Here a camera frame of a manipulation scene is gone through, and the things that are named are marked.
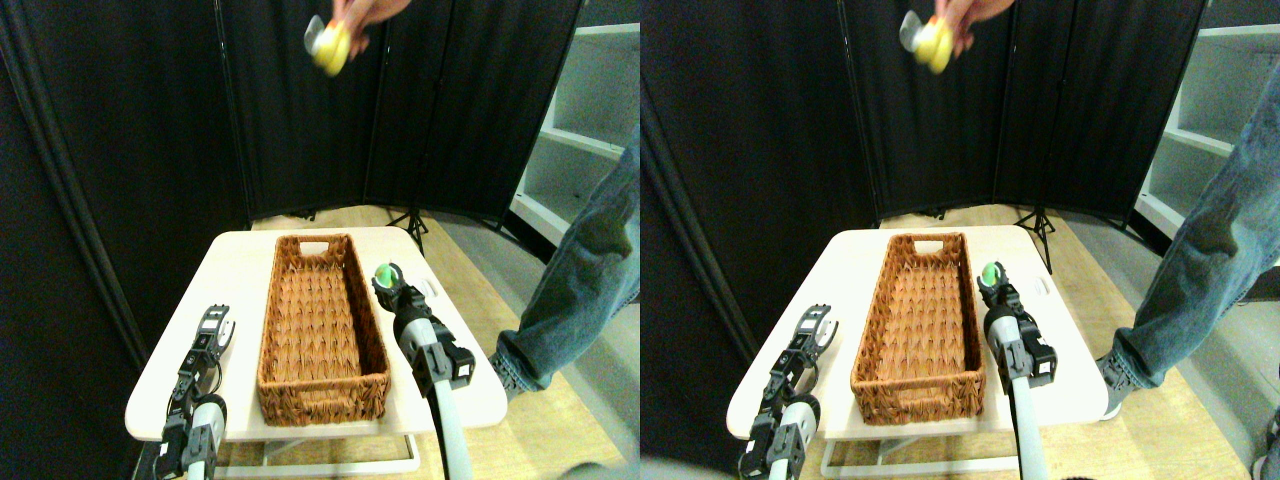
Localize yellow duck toy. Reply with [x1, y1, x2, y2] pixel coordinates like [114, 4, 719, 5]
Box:
[898, 10, 956, 76]
[303, 15, 353, 78]

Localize person's hand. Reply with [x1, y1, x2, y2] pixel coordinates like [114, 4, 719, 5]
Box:
[935, 0, 1016, 58]
[330, 0, 413, 56]

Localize black tripod stand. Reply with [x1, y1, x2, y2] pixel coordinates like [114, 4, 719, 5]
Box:
[1013, 203, 1057, 276]
[386, 203, 431, 259]

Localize low white table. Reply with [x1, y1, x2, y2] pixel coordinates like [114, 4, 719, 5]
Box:
[124, 226, 509, 477]
[726, 225, 1111, 477]

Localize brown wicker basket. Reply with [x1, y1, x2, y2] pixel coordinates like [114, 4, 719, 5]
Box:
[256, 233, 393, 428]
[850, 232, 988, 426]

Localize person's legs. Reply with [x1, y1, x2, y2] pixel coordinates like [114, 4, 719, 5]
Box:
[488, 125, 640, 403]
[1095, 60, 1280, 421]

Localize white shelf unit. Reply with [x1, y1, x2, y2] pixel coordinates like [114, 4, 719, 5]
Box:
[1133, 24, 1280, 271]
[508, 24, 640, 271]

